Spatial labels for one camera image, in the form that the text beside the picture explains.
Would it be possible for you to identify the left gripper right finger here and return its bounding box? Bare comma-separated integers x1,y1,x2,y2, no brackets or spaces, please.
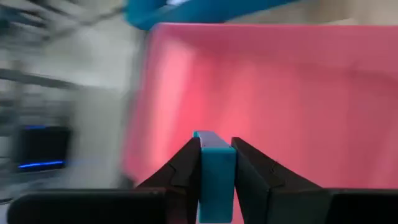
231,136,398,224

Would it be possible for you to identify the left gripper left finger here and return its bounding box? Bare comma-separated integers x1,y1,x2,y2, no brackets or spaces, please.
7,136,203,224

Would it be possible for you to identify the teal rectangular block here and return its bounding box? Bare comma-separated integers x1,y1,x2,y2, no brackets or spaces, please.
192,130,237,224

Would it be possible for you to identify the pink translucent plastic bin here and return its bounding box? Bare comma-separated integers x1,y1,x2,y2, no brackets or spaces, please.
123,22,398,224

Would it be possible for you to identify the black box with blue light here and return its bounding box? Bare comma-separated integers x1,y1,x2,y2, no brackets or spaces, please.
14,125,72,172

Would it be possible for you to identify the teal plastic bin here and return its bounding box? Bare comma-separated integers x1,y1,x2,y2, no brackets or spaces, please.
124,0,299,31

